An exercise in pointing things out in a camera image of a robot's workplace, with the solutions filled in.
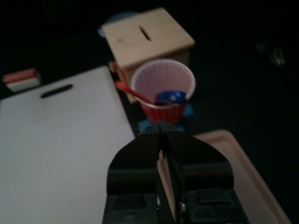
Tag blue plastic utensil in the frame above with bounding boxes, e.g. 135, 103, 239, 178
153, 90, 189, 106

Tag wooden box with slot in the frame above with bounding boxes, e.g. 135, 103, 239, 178
99, 7, 196, 104

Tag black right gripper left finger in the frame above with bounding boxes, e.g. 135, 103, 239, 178
101, 122, 173, 224

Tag red plastic cup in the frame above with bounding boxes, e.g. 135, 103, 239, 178
129, 59, 197, 124

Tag red plastic utensil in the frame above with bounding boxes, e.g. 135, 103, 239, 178
113, 80, 156, 106

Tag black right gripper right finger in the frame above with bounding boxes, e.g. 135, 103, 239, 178
160, 122, 251, 224

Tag beige rectangular plate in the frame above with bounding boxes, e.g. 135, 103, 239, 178
156, 129, 292, 224

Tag white cutting board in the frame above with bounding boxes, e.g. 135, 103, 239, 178
0, 65, 137, 224

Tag red and white toy sushi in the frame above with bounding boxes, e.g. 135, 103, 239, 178
1, 68, 42, 93

